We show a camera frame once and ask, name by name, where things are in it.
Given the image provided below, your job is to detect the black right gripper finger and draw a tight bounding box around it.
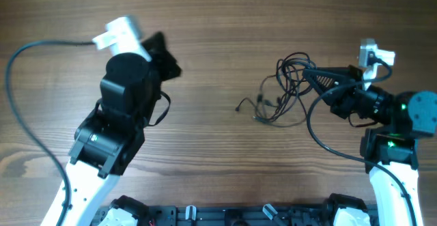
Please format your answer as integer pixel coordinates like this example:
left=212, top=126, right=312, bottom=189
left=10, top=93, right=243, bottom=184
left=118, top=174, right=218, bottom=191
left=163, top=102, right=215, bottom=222
left=302, top=67, right=355, bottom=86
left=310, top=82, right=355, bottom=107

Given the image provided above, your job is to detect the black cable bundle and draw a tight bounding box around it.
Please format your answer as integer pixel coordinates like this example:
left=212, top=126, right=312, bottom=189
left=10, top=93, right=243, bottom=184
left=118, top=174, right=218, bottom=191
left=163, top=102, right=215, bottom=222
left=234, top=51, right=317, bottom=128

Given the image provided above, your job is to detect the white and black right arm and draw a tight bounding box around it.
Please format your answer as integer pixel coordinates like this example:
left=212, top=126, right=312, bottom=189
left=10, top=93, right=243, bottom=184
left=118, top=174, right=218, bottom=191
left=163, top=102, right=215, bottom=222
left=302, top=66, right=436, bottom=225

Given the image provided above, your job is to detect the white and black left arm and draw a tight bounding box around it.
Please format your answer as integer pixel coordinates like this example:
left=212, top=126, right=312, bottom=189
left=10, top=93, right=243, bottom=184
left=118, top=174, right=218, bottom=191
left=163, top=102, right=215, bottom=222
left=42, top=32, right=182, bottom=225

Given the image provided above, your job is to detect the black right camera cable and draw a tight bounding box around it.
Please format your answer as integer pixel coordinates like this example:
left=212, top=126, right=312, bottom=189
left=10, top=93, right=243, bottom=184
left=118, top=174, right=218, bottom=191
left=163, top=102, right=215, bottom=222
left=306, top=53, right=419, bottom=226

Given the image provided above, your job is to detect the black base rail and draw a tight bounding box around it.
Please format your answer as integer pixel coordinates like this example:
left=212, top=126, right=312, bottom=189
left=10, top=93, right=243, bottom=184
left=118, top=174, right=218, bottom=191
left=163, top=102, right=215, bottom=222
left=91, top=203, right=380, bottom=226

